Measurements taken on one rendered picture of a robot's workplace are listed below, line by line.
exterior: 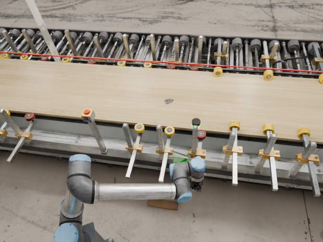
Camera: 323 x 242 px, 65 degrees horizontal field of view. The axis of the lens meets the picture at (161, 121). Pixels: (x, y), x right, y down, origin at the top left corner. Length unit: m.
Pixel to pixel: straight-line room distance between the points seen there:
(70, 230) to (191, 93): 1.43
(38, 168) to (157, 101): 1.71
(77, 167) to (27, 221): 1.74
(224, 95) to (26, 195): 2.31
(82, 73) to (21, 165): 1.38
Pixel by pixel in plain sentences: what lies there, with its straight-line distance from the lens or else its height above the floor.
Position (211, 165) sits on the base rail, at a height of 0.70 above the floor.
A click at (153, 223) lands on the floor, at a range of 2.65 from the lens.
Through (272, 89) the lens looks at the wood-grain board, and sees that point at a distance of 2.46.
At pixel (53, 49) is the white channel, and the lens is 2.96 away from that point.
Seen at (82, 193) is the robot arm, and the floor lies 1.38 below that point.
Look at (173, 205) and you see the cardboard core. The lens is 2.61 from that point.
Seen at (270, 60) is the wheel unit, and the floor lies 0.95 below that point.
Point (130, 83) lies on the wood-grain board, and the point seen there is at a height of 0.90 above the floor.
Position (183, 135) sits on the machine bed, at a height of 0.78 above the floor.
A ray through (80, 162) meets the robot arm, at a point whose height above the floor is 1.40.
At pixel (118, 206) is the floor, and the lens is 2.76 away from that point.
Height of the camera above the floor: 2.52
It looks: 51 degrees down
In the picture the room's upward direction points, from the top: 6 degrees counter-clockwise
